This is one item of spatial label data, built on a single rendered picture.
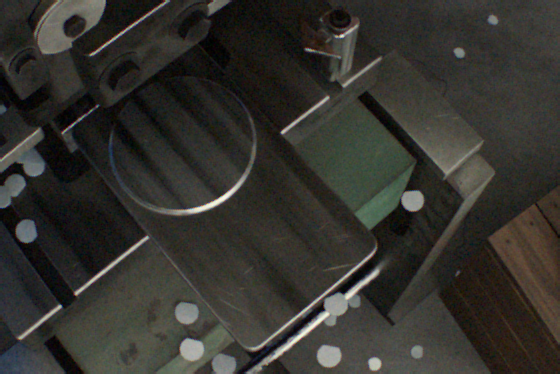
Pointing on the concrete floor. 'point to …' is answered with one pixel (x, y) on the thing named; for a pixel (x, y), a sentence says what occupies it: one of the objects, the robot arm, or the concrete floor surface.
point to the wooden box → (514, 293)
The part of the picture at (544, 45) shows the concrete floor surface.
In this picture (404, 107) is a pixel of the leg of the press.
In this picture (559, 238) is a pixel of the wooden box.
